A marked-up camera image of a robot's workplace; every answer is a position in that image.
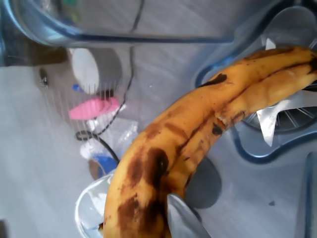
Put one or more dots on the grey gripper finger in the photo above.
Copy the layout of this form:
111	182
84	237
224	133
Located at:
183	220

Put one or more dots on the spotted yellow banana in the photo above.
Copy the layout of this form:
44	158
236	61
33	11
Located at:
173	148

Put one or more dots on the clear blue plastic container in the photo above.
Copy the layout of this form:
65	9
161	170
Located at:
148	39

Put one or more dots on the blue white small object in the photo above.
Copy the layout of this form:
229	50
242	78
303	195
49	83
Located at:
106	162

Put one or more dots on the pink plastic object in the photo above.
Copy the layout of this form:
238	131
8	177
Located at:
91	107

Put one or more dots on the grey white tape roll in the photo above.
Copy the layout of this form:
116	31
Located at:
86	69

